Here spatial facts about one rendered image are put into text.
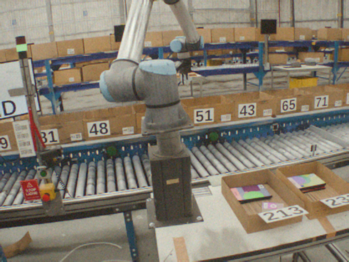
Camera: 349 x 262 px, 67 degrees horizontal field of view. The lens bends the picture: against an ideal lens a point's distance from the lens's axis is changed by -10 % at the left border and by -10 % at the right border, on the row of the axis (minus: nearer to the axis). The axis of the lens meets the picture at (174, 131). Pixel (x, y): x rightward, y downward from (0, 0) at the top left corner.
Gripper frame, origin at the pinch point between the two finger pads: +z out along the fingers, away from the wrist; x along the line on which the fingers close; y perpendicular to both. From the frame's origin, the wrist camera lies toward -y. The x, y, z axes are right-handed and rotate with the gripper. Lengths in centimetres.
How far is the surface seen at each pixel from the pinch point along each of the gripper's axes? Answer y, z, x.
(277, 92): 96, 26, -8
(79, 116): -78, 14, 41
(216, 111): 17.0, 23.2, -15.5
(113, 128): -60, 20, 6
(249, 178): -16, 37, -89
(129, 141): -52, 31, -3
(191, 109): -2.1, 18.0, -9.9
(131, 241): -80, 75, -52
